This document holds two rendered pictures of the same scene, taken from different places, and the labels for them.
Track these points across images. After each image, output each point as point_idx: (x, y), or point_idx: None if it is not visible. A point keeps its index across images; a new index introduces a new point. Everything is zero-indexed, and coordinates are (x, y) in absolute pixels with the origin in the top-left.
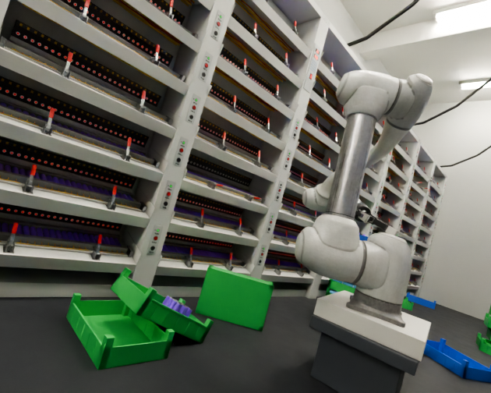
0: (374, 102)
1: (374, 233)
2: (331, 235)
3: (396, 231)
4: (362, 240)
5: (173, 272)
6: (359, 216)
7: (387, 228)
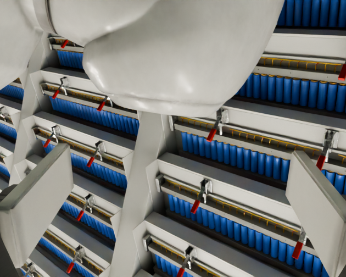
0: None
1: (96, 87)
2: None
3: (287, 188)
4: (59, 34)
5: None
6: (9, 187)
7: (330, 241)
